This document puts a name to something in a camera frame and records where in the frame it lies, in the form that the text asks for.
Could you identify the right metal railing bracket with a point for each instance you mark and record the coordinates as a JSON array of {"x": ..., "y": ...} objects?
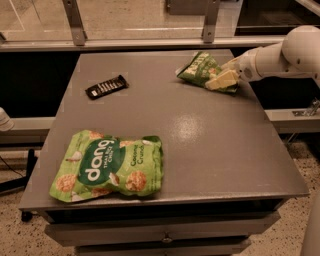
[{"x": 210, "y": 20}]

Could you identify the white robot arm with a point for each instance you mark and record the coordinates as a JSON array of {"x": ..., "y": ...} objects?
[{"x": 296, "y": 56}]

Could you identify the green jalapeno chip bag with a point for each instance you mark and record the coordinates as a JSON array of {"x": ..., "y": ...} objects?
[{"x": 197, "y": 71}]

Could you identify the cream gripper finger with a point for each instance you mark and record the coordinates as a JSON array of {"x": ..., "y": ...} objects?
[
  {"x": 230, "y": 64},
  {"x": 222, "y": 80}
]

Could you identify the white bottle at left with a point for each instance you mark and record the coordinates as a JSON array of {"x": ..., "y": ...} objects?
[{"x": 6, "y": 123}]

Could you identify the metal railing bracket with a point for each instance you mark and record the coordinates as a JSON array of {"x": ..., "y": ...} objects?
[
  {"x": 210, "y": 20},
  {"x": 75, "y": 22}
]

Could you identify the black snack bar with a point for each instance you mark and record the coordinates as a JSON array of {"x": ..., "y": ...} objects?
[{"x": 107, "y": 87}]

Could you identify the left metal railing bracket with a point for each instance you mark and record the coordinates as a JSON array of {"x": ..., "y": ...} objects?
[{"x": 75, "y": 22}]

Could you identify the grey drawer cabinet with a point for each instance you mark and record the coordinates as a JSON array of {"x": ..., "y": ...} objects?
[{"x": 226, "y": 171}]

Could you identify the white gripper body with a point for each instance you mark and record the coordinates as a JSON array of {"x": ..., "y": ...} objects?
[{"x": 247, "y": 67}]

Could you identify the green rice chip bag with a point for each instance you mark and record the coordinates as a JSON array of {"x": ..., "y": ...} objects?
[{"x": 96, "y": 165}]

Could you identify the metal clamp at right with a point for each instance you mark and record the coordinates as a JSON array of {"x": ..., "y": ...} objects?
[{"x": 310, "y": 110}]

